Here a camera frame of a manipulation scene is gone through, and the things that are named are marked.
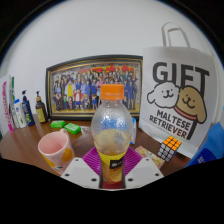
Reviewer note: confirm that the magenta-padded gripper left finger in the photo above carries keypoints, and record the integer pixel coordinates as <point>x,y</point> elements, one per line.
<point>78,171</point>

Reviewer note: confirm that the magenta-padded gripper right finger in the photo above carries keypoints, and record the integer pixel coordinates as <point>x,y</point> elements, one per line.
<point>145,171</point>

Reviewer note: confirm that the orange-capped juice bottle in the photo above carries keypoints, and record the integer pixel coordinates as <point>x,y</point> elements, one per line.
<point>111,126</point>

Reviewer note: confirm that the pink cartoon mug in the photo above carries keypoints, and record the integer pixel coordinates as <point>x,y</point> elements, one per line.
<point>55,148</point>

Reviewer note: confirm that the puzzle cube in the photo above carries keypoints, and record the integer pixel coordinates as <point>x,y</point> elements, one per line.
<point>170,149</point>

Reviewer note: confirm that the blue detergent bottle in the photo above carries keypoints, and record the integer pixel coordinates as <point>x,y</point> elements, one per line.
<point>210,146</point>

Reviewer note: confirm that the brown pump bottle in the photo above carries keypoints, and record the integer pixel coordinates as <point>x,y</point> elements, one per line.
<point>41,111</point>

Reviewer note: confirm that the dark blue pump bottle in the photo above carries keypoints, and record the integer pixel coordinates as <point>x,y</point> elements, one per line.
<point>28,111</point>

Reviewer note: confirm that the white lotion bottle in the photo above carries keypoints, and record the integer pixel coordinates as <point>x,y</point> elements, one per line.
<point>20,115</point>

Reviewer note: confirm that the framed group picture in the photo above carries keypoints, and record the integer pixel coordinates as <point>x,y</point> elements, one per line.
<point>76,86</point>

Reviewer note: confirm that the tall pink box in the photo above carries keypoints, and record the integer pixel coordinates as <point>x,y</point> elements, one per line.
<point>6,110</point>

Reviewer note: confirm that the white printed tote bag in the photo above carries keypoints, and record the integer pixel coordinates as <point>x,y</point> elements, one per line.
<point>180,76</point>

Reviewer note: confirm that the tall green white box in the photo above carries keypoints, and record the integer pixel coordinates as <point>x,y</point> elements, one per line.
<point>12,91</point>

